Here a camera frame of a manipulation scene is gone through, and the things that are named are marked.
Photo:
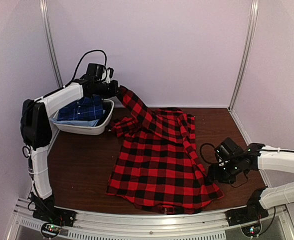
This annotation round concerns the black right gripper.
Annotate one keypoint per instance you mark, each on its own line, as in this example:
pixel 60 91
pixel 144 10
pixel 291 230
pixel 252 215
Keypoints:
pixel 214 175

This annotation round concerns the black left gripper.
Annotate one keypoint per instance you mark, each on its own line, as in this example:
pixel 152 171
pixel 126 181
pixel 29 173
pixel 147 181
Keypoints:
pixel 115 90

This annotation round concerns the white plastic basin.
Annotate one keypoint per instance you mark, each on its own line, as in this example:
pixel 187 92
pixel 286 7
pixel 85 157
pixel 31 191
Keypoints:
pixel 99 128

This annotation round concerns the red black plaid shirt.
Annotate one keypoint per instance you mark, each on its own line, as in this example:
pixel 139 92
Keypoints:
pixel 158 169

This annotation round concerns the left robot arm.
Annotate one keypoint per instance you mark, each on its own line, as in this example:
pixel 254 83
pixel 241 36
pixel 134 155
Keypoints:
pixel 36 131

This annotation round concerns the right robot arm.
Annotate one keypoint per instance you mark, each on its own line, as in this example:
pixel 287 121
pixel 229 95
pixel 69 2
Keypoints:
pixel 233 160

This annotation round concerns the blue plaid shirt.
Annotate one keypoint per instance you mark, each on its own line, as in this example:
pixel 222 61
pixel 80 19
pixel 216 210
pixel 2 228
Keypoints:
pixel 84 109

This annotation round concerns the light blue shirt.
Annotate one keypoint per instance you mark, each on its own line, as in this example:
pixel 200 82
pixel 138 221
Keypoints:
pixel 81 123

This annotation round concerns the right circuit board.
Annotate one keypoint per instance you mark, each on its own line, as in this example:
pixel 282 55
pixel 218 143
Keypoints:
pixel 252 230

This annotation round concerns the circuit board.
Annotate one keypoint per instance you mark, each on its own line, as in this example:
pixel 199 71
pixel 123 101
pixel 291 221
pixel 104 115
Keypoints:
pixel 252 230
pixel 49 230

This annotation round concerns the left circuit board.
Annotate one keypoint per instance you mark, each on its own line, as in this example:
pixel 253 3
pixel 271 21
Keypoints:
pixel 49 230

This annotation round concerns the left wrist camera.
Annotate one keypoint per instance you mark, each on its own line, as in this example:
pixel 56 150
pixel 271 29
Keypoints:
pixel 99 73

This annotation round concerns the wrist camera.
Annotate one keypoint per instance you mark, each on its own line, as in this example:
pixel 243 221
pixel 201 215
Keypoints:
pixel 99 73
pixel 226 149

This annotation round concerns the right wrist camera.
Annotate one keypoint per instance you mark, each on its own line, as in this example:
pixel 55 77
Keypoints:
pixel 226 149

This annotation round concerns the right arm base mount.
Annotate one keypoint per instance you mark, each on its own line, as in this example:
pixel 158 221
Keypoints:
pixel 253 211

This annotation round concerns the aluminium front rail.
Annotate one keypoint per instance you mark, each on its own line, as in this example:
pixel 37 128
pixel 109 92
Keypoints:
pixel 210 225

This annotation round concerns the left aluminium frame post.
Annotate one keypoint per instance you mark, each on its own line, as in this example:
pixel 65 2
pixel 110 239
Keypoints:
pixel 50 43

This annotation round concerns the aluminium frame post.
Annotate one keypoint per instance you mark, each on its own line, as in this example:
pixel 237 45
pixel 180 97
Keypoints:
pixel 50 43
pixel 251 29

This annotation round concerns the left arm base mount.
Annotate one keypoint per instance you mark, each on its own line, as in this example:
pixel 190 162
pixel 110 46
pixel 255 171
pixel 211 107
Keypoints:
pixel 45 210

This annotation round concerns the right aluminium frame post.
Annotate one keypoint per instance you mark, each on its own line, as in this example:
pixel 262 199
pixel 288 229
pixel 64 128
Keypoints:
pixel 251 29

